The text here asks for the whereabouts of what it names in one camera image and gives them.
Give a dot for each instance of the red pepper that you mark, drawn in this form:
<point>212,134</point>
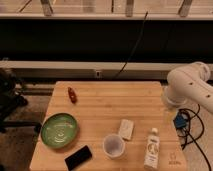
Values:
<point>72,95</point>

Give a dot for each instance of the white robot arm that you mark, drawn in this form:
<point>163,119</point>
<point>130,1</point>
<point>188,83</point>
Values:
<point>189,82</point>

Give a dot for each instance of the white sponge block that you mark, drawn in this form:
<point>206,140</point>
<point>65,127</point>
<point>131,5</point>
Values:
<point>126,129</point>

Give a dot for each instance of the clear plastic cup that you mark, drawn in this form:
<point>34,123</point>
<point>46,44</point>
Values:
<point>113,146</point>

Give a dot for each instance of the green plate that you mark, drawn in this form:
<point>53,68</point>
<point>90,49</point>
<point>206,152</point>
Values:
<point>59,130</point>

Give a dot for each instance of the black smartphone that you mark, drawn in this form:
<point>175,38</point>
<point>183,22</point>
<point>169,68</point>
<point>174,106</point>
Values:
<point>77,158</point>

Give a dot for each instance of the white plastic bottle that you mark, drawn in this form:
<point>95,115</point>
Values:
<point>152,150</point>

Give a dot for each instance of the blue electrical box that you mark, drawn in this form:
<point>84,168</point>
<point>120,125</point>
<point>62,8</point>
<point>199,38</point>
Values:
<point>179,121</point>

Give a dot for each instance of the black chair base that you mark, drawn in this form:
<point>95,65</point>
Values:
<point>9,101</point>

